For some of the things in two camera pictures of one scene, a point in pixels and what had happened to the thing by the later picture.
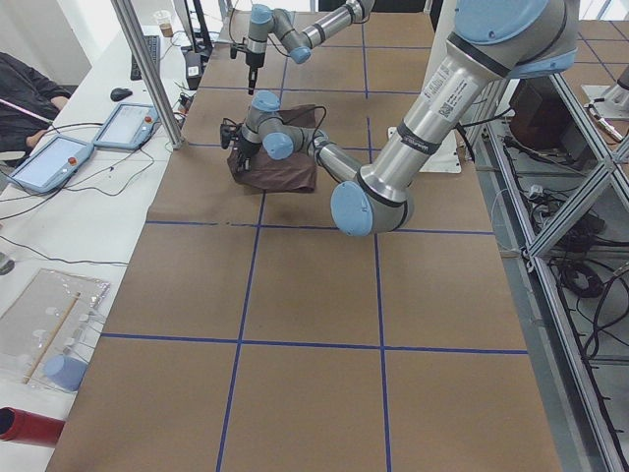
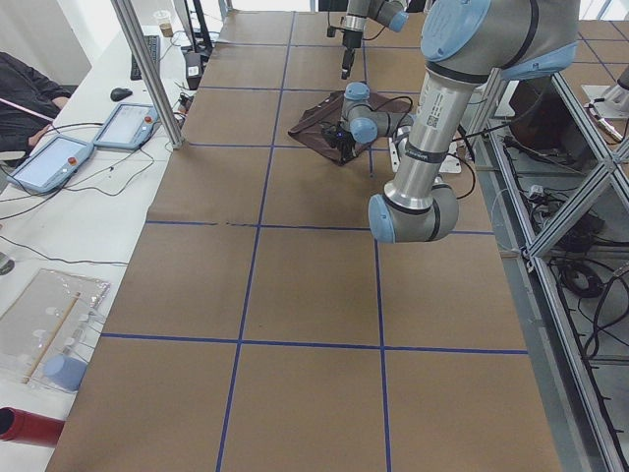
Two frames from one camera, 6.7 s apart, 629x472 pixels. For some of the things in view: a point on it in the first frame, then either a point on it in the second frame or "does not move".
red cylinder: [27, 427] does not move
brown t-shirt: [297, 172] -> [308, 130]
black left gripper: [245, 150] -> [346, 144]
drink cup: [163, 17] does not move
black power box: [193, 67] does not move
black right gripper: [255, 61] -> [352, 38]
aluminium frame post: [127, 16] does not move
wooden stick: [50, 339] does not move
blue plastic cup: [65, 371] does not move
